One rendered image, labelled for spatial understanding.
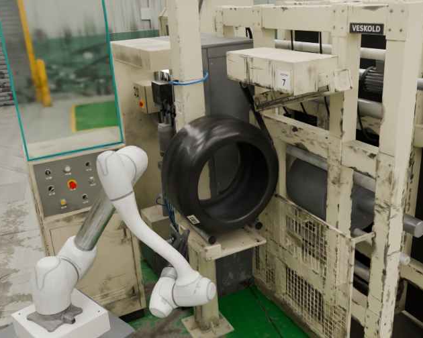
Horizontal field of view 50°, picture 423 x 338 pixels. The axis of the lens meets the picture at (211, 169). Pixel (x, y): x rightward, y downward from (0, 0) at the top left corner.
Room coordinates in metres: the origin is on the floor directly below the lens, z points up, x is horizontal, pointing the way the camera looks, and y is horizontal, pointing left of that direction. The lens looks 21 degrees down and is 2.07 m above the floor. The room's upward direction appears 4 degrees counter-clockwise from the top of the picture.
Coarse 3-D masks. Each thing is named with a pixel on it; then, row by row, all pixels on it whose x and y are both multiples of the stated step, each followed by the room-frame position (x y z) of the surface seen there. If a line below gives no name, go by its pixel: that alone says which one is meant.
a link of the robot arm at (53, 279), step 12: (36, 264) 1.71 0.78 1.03; (48, 264) 1.70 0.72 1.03; (60, 264) 1.72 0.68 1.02; (36, 276) 1.67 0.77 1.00; (48, 276) 1.66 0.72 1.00; (60, 276) 1.68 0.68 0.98; (72, 276) 1.75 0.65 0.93; (36, 288) 1.65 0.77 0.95; (48, 288) 1.64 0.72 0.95; (60, 288) 1.66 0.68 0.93; (72, 288) 1.73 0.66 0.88; (36, 300) 1.65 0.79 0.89; (48, 300) 1.63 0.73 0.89; (60, 300) 1.66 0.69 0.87; (48, 312) 1.63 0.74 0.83
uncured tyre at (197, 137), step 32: (192, 128) 2.19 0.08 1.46; (224, 128) 2.11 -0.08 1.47; (256, 128) 2.20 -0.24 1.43; (192, 160) 2.02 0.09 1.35; (256, 160) 2.43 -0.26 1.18; (192, 192) 2.00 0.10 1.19; (224, 192) 2.40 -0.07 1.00; (256, 192) 2.33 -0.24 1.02; (192, 224) 2.06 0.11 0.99; (224, 224) 2.06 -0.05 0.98
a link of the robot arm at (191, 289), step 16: (128, 208) 1.64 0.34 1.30; (128, 224) 1.64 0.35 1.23; (144, 224) 1.65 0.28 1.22; (144, 240) 1.61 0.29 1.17; (160, 240) 1.61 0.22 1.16; (176, 256) 1.58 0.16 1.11; (192, 272) 1.56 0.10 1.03; (176, 288) 1.55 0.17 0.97; (192, 288) 1.52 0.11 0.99; (208, 288) 1.51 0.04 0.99; (192, 304) 1.52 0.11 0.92
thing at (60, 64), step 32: (0, 0) 2.42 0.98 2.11; (32, 0) 2.48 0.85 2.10; (64, 0) 2.55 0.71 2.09; (96, 0) 2.62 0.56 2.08; (0, 32) 2.40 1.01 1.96; (32, 32) 2.47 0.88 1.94; (64, 32) 2.54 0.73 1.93; (96, 32) 2.61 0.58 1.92; (32, 64) 2.45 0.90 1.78; (64, 64) 2.52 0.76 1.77; (96, 64) 2.60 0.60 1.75; (32, 96) 2.44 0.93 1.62; (64, 96) 2.51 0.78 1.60; (96, 96) 2.59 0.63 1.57; (32, 128) 2.43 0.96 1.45; (64, 128) 2.50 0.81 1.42; (96, 128) 2.57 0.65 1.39
